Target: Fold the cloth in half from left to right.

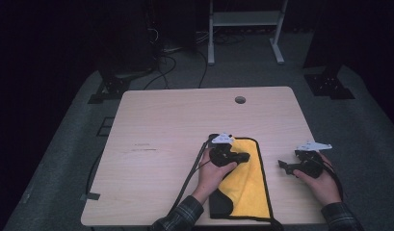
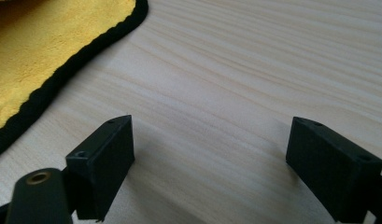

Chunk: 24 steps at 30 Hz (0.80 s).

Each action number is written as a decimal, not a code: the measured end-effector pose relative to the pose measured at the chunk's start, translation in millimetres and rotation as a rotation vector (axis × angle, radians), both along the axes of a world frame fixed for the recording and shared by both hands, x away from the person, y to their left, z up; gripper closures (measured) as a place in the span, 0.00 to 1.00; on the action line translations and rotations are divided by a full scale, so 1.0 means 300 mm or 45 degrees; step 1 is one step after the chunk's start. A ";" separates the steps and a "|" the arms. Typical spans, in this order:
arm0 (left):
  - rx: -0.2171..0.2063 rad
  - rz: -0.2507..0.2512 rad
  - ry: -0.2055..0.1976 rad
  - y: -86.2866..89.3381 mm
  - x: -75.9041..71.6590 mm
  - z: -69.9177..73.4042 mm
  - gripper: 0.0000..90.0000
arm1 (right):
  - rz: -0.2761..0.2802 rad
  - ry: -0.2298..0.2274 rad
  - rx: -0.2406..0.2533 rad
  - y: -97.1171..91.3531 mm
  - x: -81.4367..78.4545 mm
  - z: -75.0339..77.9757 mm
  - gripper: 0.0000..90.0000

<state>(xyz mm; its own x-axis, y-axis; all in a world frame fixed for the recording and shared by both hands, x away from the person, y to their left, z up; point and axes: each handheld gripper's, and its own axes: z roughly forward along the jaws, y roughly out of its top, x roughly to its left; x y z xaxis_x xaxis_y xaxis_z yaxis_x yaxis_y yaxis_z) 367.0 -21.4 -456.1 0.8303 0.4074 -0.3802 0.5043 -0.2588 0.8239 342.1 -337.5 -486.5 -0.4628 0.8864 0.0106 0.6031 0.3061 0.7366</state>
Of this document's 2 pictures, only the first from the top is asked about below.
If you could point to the white metal desk frame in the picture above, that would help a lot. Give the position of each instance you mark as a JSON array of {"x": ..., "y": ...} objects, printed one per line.
[{"x": 246, "y": 18}]

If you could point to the black stand with base plate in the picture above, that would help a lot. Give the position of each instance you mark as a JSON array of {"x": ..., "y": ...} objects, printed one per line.
[
  {"x": 116, "y": 86},
  {"x": 328, "y": 85}
]

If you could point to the grey tape strip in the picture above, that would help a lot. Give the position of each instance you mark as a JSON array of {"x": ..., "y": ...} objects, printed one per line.
[{"x": 92, "y": 196}]

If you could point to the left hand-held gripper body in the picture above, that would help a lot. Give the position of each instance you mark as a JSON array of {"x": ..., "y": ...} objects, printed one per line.
[{"x": 222, "y": 155}]

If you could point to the person's right hand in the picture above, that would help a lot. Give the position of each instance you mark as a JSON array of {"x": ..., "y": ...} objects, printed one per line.
[{"x": 324, "y": 186}]

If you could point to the person's left hand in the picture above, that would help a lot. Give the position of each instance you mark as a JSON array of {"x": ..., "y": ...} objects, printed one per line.
[{"x": 210, "y": 179}]

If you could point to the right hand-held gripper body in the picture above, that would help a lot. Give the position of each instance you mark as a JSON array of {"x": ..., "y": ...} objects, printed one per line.
[{"x": 310, "y": 163}]

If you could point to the black floor outlet frame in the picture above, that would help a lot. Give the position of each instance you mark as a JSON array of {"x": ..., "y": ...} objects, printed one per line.
[{"x": 105, "y": 126}]

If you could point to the yellow cloth with black edge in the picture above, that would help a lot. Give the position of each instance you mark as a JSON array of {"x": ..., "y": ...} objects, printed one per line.
[{"x": 247, "y": 186}]

